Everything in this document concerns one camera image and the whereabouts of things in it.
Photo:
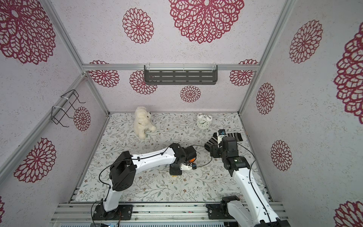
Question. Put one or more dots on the black grey striped sock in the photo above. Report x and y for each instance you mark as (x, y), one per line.
(213, 140)

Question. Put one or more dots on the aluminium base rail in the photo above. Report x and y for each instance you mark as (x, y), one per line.
(141, 212)

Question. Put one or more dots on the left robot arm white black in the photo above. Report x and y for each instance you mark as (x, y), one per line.
(123, 171)

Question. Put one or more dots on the black wire wall rack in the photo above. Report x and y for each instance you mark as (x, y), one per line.
(59, 112)

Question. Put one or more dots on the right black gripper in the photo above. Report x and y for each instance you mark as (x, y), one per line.
(215, 150)

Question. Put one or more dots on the white alarm clock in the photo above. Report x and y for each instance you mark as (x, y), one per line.
(204, 121)

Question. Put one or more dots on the white plush teddy bear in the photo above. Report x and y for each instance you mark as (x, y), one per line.
(143, 122)

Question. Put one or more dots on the grey metal wall shelf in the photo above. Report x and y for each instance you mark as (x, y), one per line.
(184, 76)

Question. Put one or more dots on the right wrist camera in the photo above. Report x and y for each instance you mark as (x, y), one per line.
(220, 135)

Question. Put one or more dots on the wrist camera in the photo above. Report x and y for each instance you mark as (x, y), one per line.
(220, 135)
(188, 166)

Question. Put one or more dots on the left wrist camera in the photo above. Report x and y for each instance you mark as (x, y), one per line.
(188, 166)

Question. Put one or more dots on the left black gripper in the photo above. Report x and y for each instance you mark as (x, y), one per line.
(174, 173)

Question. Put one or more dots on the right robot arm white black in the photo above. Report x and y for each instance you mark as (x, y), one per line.
(258, 212)

